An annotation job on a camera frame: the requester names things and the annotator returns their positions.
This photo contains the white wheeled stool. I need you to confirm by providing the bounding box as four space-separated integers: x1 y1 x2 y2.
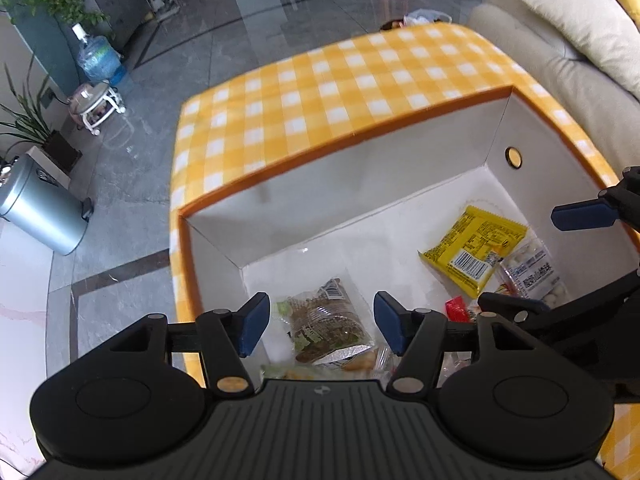
67 81 126 136

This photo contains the long-leaf potted plant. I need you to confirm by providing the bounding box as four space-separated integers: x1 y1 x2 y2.
0 57 83 173

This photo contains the blue water bottle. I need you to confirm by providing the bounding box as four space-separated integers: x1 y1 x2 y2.
71 24 126 86

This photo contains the yellow checked tablecloth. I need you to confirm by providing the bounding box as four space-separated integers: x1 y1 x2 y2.
169 24 640 467

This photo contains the beige sofa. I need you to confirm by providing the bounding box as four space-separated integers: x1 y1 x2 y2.
467 0 640 171

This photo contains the grey metal trash can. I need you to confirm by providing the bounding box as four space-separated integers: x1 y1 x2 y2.
0 152 96 257

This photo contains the beige pillow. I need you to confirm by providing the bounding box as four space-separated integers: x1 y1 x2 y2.
519 0 640 101

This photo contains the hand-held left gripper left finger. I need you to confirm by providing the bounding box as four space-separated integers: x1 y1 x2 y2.
102 292 271 397

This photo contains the orange cardboard box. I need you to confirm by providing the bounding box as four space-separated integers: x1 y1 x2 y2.
169 85 640 396

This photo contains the white and blue candy packet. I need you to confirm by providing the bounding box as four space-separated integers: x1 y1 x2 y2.
497 237 571 308

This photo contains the yellow snack packet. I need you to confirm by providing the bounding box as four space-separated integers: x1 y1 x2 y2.
419 205 530 297

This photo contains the pale green corn snack packet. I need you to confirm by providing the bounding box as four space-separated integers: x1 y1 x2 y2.
260 342 398 383

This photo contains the grey cabinet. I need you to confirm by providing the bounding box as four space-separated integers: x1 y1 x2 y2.
80 0 151 51

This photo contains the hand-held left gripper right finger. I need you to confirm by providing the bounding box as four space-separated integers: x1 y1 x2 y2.
373 291 544 395

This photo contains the small red snack packet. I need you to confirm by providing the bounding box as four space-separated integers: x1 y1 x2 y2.
444 296 483 322

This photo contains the clear brown snack packet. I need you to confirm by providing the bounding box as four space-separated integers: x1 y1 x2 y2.
276 277 376 366

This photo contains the white plastic bag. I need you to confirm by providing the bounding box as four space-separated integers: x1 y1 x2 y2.
402 9 453 27

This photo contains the white marble counter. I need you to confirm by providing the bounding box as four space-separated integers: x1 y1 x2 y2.
0 220 76 476

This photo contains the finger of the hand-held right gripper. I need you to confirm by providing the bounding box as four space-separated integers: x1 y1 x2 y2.
477 265 640 335
551 167 640 233

